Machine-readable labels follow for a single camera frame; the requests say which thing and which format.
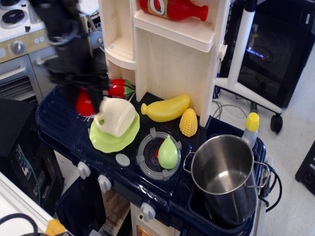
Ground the yellow toy corn cob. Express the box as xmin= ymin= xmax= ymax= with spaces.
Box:
xmin=179 ymin=108 xmax=198 ymax=137

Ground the grey toy knob middle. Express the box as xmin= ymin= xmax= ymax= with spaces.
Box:
xmin=97 ymin=175 xmax=112 ymax=193

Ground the navy blue toy kitchen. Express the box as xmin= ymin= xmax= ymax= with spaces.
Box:
xmin=36 ymin=87 xmax=266 ymax=236

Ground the grey toy knob right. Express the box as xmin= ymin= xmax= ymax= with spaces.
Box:
xmin=140 ymin=203 xmax=156 ymax=222

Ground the cream toy milk jug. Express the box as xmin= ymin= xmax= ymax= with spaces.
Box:
xmin=94 ymin=96 xmax=136 ymax=138

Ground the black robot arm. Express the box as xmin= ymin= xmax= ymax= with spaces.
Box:
xmin=30 ymin=0 xmax=110 ymax=117

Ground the black braided cable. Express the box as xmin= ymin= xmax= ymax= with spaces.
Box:
xmin=0 ymin=212 xmax=39 ymax=236

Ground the stainless steel pot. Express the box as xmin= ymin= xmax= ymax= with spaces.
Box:
xmin=183 ymin=134 xmax=268 ymax=228

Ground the white rolling stand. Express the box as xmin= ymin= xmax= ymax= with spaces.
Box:
xmin=215 ymin=0 xmax=284 ymax=134

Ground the red and white toy sushi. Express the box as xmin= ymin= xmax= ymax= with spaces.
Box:
xmin=75 ymin=88 xmax=95 ymax=117

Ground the grey toy knob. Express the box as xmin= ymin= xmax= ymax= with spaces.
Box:
xmin=77 ymin=161 xmax=91 ymax=179
xmin=140 ymin=203 xmax=156 ymax=222
xmin=97 ymin=175 xmax=112 ymax=193

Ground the black computer case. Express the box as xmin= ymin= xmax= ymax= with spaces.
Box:
xmin=0 ymin=99 xmax=64 ymax=215

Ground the red toy chili pepper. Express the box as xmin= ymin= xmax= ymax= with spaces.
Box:
xmin=103 ymin=79 xmax=135 ymax=99

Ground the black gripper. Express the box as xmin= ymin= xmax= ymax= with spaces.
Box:
xmin=43 ymin=36 xmax=110 ymax=114

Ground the grey toy stove burner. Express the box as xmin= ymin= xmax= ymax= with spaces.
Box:
xmin=136 ymin=128 xmax=182 ymax=181

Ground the yellow object bottom left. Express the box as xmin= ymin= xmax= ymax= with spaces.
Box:
xmin=45 ymin=219 xmax=66 ymax=236

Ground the light green toy plate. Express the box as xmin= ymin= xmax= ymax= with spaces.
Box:
xmin=89 ymin=113 xmax=140 ymax=153

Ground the cream toy kitchen shelf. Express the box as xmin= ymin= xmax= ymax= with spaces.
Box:
xmin=98 ymin=0 xmax=230 ymax=127

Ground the black monitor screen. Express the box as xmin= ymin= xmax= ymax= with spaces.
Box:
xmin=219 ymin=0 xmax=315 ymax=108

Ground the yellow capped clear bottle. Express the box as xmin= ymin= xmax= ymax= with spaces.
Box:
xmin=242 ymin=112 xmax=259 ymax=148

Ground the red toy ketchup bottle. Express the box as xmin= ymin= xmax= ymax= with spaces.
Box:
xmin=139 ymin=0 xmax=208 ymax=22

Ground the light green toy pear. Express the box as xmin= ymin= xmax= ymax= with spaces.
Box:
xmin=158 ymin=135 xmax=179 ymax=170

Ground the grey round toy button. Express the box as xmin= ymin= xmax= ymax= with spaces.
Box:
xmin=115 ymin=153 xmax=130 ymax=168

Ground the black cable by pot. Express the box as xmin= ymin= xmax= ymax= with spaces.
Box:
xmin=257 ymin=162 xmax=283 ymax=213

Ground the yellow toy banana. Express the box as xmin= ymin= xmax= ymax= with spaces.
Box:
xmin=141 ymin=94 xmax=190 ymax=122

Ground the grey toy knob left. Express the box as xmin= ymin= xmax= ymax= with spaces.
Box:
xmin=77 ymin=161 xmax=91 ymax=179

